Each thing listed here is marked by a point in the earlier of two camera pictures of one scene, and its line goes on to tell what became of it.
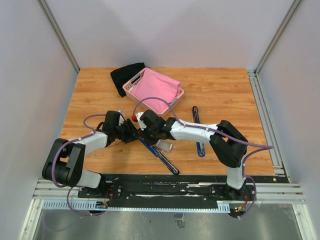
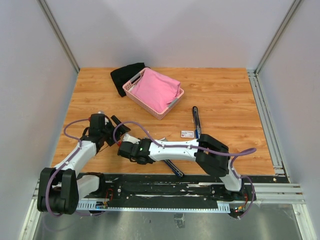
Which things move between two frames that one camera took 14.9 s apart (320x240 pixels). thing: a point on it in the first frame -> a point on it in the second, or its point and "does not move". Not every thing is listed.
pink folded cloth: (151, 84) does not move
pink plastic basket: (126, 88) does not move
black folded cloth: (122, 75) does not move
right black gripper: (143, 134) -> (139, 142)
